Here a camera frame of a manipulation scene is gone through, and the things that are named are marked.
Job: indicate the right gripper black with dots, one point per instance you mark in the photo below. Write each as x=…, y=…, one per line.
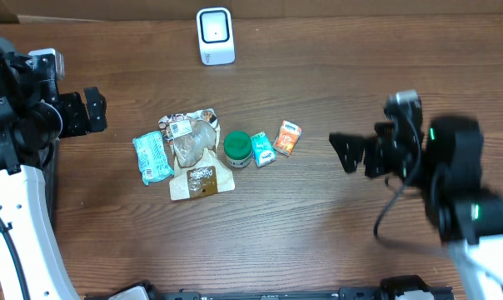
x=372, y=152

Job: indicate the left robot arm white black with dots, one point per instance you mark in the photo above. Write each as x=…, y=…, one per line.
x=42, y=278

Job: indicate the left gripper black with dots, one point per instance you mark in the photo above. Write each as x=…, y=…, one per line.
x=82, y=123

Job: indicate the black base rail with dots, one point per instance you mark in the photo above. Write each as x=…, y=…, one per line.
x=392, y=288

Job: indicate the beige brown food pouch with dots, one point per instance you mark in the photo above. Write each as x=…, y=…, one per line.
x=193, y=138

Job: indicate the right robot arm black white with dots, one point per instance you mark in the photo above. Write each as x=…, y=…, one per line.
x=447, y=170

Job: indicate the orange Kleenex tissue pack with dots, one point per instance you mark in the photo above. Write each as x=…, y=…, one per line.
x=287, y=137

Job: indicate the teal tissue pack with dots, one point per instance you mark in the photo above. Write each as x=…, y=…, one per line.
x=263, y=151

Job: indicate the teal snack packet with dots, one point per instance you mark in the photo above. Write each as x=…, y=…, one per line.
x=152, y=159

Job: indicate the green lid jar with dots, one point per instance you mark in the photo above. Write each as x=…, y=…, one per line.
x=238, y=149

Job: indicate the white barcode scanner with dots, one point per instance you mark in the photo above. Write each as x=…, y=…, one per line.
x=215, y=36

